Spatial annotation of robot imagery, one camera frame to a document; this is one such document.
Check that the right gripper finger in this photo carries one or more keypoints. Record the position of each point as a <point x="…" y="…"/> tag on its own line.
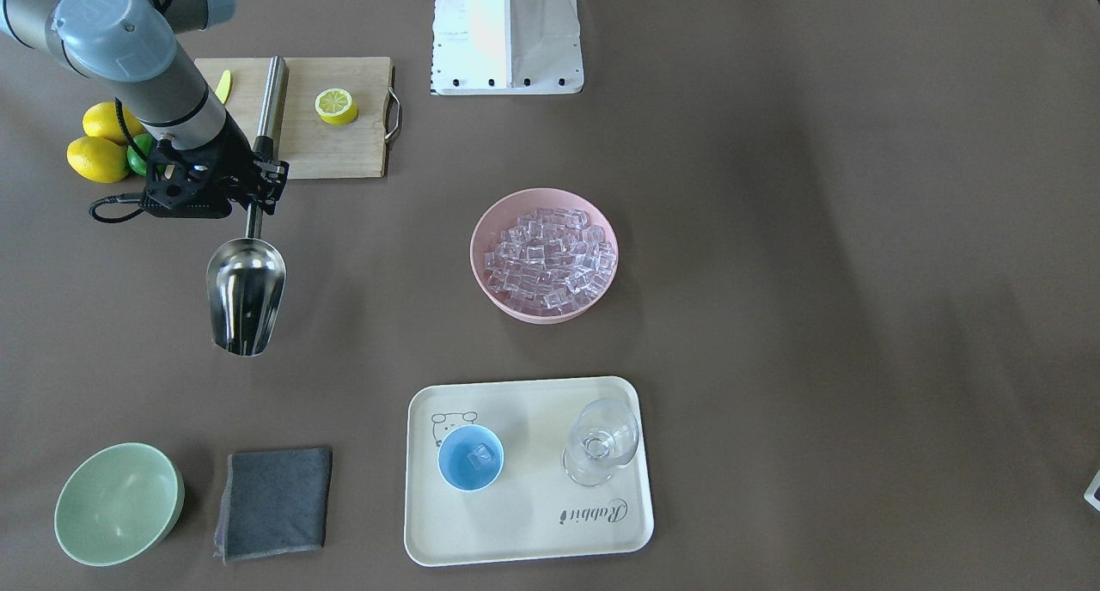
<point x="268" y="176"/>

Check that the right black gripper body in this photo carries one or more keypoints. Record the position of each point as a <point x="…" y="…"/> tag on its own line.
<point x="234" y="157"/>

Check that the steel ice scoop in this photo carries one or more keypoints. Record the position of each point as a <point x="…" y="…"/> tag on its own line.
<point x="245" y="283"/>

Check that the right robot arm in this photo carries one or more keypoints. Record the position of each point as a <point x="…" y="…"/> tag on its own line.
<point x="131" y="48"/>

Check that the clear ice cubes pile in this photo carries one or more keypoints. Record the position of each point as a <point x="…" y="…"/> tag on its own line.
<point x="549" y="262"/>

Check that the light blue cup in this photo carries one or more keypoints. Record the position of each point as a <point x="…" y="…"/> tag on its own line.
<point x="452" y="458"/>

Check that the ice cube in scoop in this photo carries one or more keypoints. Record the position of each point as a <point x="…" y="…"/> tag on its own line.
<point x="482" y="458"/>

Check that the bamboo cutting board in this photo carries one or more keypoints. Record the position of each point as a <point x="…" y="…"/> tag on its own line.
<point x="313" y="149"/>

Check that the green lime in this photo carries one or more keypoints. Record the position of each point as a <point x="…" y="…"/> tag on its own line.
<point x="137" y="153"/>

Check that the yellow plastic knife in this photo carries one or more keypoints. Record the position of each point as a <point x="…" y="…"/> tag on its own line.
<point x="224" y="86"/>

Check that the half lemon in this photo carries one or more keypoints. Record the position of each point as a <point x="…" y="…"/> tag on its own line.
<point x="336" y="106"/>

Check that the whole yellow lemon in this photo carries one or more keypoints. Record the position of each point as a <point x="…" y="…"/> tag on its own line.
<point x="98" y="159"/>

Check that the pink bowl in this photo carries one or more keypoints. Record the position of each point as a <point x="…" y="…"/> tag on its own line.
<point x="506" y="210"/>

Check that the grey folded cloth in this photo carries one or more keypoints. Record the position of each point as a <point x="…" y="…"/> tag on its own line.
<point x="274" y="502"/>

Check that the green bowl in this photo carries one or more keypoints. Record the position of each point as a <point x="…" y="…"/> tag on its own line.
<point x="118" y="504"/>

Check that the clear wine glass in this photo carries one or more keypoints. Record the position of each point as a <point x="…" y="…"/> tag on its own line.
<point x="604" y="438"/>

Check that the cream serving tray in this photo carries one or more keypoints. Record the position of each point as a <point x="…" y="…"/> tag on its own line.
<point x="533" y="510"/>

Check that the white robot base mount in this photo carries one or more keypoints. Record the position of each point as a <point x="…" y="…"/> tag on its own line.
<point x="506" y="47"/>

